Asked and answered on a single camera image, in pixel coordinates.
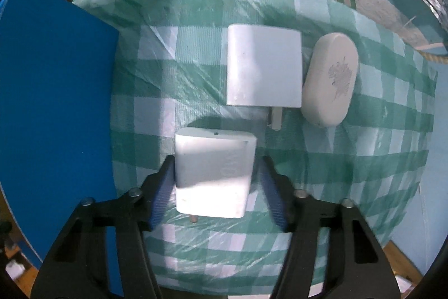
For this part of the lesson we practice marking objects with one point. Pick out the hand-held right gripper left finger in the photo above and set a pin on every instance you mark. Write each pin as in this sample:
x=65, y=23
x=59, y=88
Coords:
x=162, y=194

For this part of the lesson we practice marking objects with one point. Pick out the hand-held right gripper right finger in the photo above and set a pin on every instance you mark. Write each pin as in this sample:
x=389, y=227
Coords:
x=274, y=194

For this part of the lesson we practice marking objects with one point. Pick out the white charger plug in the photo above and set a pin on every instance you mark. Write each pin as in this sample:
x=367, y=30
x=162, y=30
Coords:
x=262, y=67
x=213, y=176

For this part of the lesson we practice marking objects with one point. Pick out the green checkered tablecloth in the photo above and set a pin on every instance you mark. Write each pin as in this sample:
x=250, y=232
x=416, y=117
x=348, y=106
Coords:
x=367, y=145

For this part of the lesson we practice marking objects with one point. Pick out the white oval case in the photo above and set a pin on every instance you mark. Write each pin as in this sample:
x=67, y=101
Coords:
x=329, y=81

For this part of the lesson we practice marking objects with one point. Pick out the blue cardboard box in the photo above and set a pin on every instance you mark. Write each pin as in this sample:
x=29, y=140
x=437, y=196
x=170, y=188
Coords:
x=52, y=92

